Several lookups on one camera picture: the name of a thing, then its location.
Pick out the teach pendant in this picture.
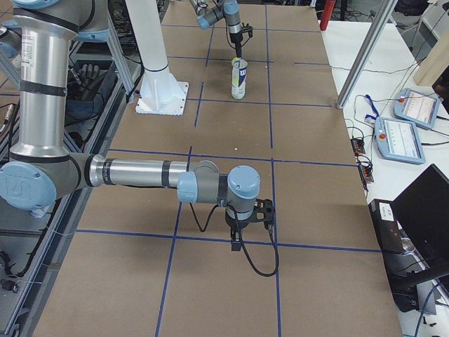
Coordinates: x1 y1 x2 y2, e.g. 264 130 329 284
394 88 441 130
374 117 426 164

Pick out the blue lanyard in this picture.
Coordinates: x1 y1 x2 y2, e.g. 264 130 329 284
363 93 380 124

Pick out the far teach pendant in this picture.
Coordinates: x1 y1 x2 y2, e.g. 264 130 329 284
394 88 441 130

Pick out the near teach pendant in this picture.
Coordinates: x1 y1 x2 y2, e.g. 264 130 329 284
374 117 426 164

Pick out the red cylinder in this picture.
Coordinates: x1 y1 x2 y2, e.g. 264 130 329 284
320 0 336 32

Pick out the black box unit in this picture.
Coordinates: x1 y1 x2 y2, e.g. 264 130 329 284
368 199 417 277

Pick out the brown paper table cover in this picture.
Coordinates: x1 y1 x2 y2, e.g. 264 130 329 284
33 0 404 337

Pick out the clear tennis ball can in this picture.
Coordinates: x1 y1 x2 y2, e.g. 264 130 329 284
232 57 248 100

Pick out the black laptop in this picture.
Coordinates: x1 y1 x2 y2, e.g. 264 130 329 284
391 164 448 262

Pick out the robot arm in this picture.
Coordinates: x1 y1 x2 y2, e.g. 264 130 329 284
1 1 274 251
189 0 253 58

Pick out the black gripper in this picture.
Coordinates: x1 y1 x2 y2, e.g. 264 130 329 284
227 23 253 58
225 199 274 251

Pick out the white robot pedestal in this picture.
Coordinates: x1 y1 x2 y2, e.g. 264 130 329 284
126 0 189 116

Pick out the aluminium frame post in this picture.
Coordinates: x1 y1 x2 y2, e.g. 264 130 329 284
336 0 398 110

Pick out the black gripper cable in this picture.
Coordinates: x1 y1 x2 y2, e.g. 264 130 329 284
189 203 280 277

